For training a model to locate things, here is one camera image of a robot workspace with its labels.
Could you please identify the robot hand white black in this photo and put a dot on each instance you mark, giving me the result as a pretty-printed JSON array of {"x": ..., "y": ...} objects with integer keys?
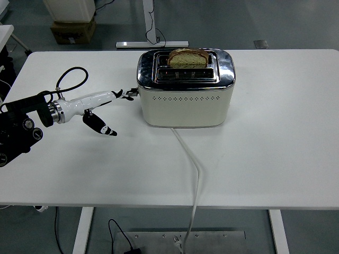
[{"x": 87, "y": 101}]

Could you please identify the silver toaster lever knob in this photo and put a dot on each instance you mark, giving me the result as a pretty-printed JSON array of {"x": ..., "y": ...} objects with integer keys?
[{"x": 133, "y": 92}]

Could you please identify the cream chrome two-slot toaster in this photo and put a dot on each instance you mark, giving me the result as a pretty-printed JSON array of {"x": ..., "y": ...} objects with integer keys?
[{"x": 185, "y": 108}]

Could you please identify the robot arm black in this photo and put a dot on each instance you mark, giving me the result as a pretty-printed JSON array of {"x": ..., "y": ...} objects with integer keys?
[{"x": 18, "y": 127}]

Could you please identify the brown cardboard box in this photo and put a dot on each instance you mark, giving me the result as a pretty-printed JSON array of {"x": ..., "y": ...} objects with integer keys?
[{"x": 76, "y": 30}]

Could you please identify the white cabinet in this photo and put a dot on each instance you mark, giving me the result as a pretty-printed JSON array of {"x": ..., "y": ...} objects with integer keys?
[{"x": 70, "y": 9}]

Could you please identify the white T-shaped table stand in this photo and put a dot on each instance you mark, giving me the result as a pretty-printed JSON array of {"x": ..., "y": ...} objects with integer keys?
[{"x": 149, "y": 21}]

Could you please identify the small white side table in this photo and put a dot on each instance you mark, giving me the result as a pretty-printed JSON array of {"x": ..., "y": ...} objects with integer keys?
[{"x": 5, "y": 31}]

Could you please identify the toasted bread slice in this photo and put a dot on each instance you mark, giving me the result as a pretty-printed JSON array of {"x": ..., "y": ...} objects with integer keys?
[{"x": 188, "y": 60}]

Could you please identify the small white black device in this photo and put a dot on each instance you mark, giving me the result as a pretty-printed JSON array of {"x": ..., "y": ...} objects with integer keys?
[{"x": 41, "y": 208}]

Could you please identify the white table leg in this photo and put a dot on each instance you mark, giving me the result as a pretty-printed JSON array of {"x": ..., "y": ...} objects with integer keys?
[
  {"x": 82, "y": 230},
  {"x": 279, "y": 232}
]

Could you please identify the grey floor cover plate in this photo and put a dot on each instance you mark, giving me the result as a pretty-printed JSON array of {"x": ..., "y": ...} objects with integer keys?
[{"x": 261, "y": 44}]

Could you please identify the grey metal plate with screws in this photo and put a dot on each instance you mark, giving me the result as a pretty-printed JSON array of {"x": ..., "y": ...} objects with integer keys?
[{"x": 212, "y": 242}]

